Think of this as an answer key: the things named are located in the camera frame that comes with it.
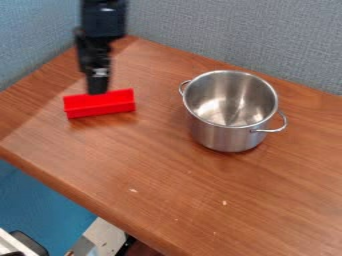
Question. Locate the white object at corner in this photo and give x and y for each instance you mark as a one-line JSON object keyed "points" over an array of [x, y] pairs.
{"points": [[11, 247]]}

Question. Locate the white table leg bracket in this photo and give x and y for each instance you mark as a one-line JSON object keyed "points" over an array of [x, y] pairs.
{"points": [[102, 240]]}

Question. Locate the stainless steel pot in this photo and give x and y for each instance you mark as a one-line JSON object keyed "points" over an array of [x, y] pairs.
{"points": [[233, 110]]}

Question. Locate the red rectangular block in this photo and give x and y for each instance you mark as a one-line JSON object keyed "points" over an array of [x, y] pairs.
{"points": [[84, 105]]}

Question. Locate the black chair part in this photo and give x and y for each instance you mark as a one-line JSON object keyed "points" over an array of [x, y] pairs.
{"points": [[30, 242]]}

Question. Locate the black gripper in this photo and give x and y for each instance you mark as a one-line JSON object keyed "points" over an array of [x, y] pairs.
{"points": [[102, 26]]}

